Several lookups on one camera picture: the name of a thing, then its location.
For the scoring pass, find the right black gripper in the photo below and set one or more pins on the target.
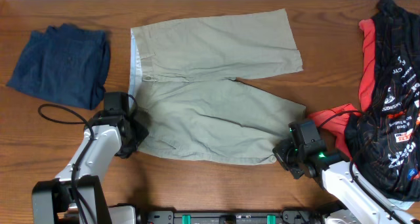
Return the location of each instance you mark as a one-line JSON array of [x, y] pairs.
[[283, 156]]

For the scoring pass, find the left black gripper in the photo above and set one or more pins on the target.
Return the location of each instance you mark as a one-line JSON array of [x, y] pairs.
[[136, 136]]

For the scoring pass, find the khaki shorts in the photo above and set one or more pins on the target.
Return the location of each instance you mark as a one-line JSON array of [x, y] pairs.
[[189, 76]]

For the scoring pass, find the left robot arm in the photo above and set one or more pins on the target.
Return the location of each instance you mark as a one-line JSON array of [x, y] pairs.
[[75, 195]]

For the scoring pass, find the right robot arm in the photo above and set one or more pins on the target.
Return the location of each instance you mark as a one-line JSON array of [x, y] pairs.
[[304, 153]]

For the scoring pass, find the red garment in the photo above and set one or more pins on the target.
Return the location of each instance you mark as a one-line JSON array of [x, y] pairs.
[[337, 125]]

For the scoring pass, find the black printed jersey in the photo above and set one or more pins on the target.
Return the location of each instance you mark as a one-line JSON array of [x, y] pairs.
[[384, 142]]

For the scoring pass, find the folded navy blue shorts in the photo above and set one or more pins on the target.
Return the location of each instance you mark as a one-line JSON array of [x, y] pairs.
[[64, 65]]

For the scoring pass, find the white light blue garment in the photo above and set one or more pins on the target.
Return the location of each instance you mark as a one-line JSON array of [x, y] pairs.
[[403, 205]]

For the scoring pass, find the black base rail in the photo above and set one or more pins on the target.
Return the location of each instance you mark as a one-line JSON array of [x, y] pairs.
[[226, 217]]

